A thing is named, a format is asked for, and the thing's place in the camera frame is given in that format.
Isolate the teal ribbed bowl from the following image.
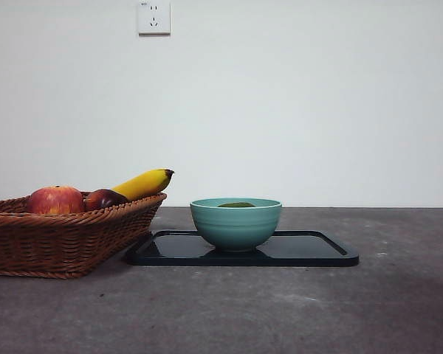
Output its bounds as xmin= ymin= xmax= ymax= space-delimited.
xmin=190 ymin=198 xmax=284 ymax=254

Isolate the yellow banana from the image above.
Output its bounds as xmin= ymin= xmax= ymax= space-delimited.
xmin=110 ymin=168 xmax=175 ymax=202

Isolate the black rectangular tray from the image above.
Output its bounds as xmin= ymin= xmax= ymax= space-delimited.
xmin=123 ymin=229 xmax=360 ymax=268

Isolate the dark red apple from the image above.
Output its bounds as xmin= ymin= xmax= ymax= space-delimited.
xmin=83 ymin=188 xmax=130 ymax=212

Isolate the red yellow apple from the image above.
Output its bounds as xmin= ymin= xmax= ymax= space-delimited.
xmin=25 ymin=185 xmax=86 ymax=215

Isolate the brown wicker basket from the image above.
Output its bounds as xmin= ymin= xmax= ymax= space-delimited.
xmin=0 ymin=191 xmax=168 ymax=280

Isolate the white wall socket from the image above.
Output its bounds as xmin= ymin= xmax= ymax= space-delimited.
xmin=138 ymin=0 xmax=171 ymax=37

